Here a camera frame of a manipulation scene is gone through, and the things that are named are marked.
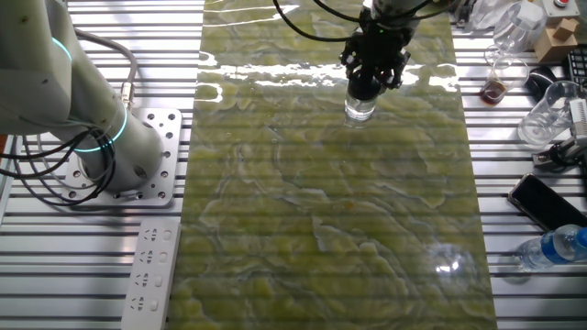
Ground white power strip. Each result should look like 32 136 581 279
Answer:
120 218 183 330

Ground black smartphone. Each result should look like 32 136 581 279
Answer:
507 172 587 233

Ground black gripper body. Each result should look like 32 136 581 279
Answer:
339 13 412 77

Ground small cardboard box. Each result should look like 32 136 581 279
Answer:
534 17 580 64

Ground black cables at base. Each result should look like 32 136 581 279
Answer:
0 130 116 208

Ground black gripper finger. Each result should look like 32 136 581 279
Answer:
380 61 407 91
343 59 368 88

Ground red emergency stop button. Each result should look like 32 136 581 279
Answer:
543 0 581 19

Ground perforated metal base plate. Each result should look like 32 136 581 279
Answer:
61 107 183 207

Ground black keyboard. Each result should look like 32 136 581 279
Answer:
563 48 587 87

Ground upturned clear glass cup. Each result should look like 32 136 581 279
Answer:
493 2 548 54

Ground blue capped water bottle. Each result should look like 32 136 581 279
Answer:
517 224 587 271

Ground clear glass jar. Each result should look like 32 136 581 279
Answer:
344 93 378 123

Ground black computer mouse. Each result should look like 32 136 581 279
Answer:
525 66 559 102

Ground green marble pattern mat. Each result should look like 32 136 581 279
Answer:
167 0 499 330

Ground glass cup with brown liquid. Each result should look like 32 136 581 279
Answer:
479 55 531 107

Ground large clear glass cup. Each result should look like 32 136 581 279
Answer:
517 81 581 149

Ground grey base cable with connector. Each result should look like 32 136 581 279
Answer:
75 27 138 111

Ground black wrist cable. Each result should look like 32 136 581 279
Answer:
272 0 357 43

